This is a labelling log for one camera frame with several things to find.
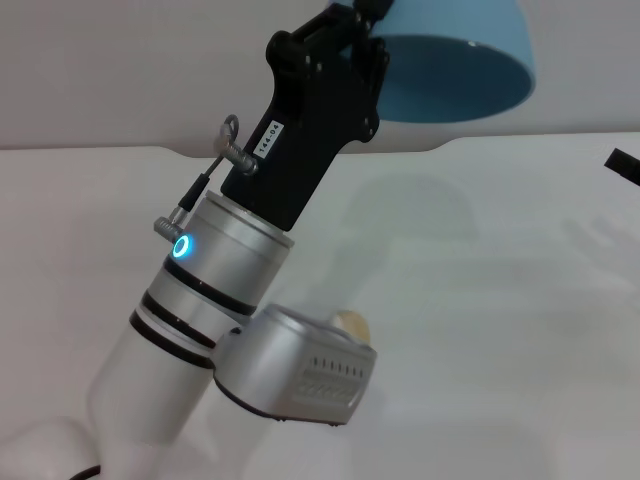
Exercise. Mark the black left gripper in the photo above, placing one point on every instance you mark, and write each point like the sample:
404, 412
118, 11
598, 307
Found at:
320, 125

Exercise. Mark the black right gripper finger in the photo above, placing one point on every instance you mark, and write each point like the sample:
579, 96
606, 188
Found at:
627, 167

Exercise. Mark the blue bowl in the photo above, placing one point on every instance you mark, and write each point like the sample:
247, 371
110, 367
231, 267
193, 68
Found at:
450, 80

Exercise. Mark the egg yolk pastry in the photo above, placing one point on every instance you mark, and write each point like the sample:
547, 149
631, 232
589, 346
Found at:
356, 325

